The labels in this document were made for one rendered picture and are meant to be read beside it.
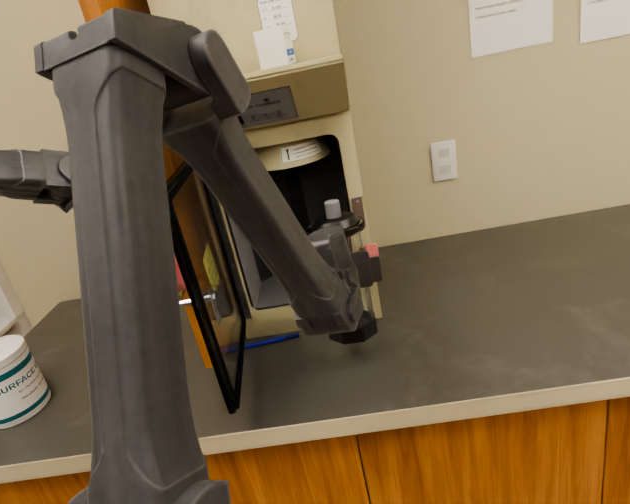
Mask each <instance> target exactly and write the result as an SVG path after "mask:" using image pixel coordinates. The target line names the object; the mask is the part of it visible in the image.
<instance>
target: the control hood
mask: <svg viewBox="0 0 630 504"><path fill-rule="evenodd" d="M242 74H243V76H244V77H245V79H246V81H247V83H248V84H249V86H250V88H251V93H256V92H261V91H266V90H271V89H276V88H281V87H286V86H290V89H291V93H292V97H293V100H294V104H295V107H296V111H297V114H298V118H293V119H288V120H283V121H278V122H273V123H268V124H263V125H258V126H253V127H248V128H243V131H247V130H252V129H257V128H262V127H267V126H273V125H278V124H283V123H288V122H293V121H298V120H303V119H308V118H313V117H318V116H323V115H328V114H333V113H338V112H343V111H348V109H350V106H349V98H348V89H347V81H346V72H345V64H344V56H343V55H341V54H340V53H337V54H332V55H327V56H323V57H318V58H313V59H308V60H304V61H299V62H296V63H293V64H290V65H285V66H280V67H275V68H270V69H265V70H261V69H260V70H256V71H251V72H246V73H242Z"/></svg>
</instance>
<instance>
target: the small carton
mask: <svg viewBox="0 0 630 504"><path fill-rule="evenodd" d="M253 36H254V40H255V45H256V49H257V54H258V58H259V63H260V67H261V70H265V69H270V68H275V67H280V66H285V65H290V64H293V63H296V59H295V54H294V49H293V44H292V38H291V33H290V28H289V26H277V27H273V28H269V29H264V30H260V31H255V32H253Z"/></svg>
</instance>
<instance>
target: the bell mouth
mask: <svg viewBox="0 0 630 504"><path fill-rule="evenodd" d="M254 150H255V152H256V153H257V155H258V156H259V158H260V160H261V161H262V163H263V165H264V166H265V168H266V170H267V171H276V170H283V169H289V168H294V167H298V166H302V165H305V164H309V163H312V162H315V161H317V160H320V159H322V158H324V157H325V156H327V155H328V154H329V153H330V149H329V148H328V146H327V145H326V143H325V142H324V140H323V139H322V138H321V136H317V137H312V138H307V139H302V140H297V141H292V142H286V143H281V144H276V145H271V146H266V147H261V148H256V149H254Z"/></svg>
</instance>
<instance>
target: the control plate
mask: <svg viewBox="0 0 630 504"><path fill-rule="evenodd" d="M266 97H267V98H269V99H270V100H269V101H268V102H265V101H264V98H266ZM278 110H281V112H282V113H281V114H278V113H277V111H278ZM264 113H268V114H269V115H268V117H265V116H264ZM252 115H255V116H256V118H255V119H254V120H253V119H252V118H251V116H252ZM237 116H241V117H242V119H243V121H244V123H245V124H242V125H241V126H242V129H243V128H248V127H253V126H258V125H263V124H268V123H273V122H278V121H283V120H288V119H293V118H298V114H297V111H296V107H295V104H294V100H293V97H292V93H291V89H290V86H286V87H281V88H276V89H271V90H266V91H261V92H256V93H251V98H250V102H249V105H248V108H247V109H246V110H245V111H244V112H243V113H241V114H238V115H237Z"/></svg>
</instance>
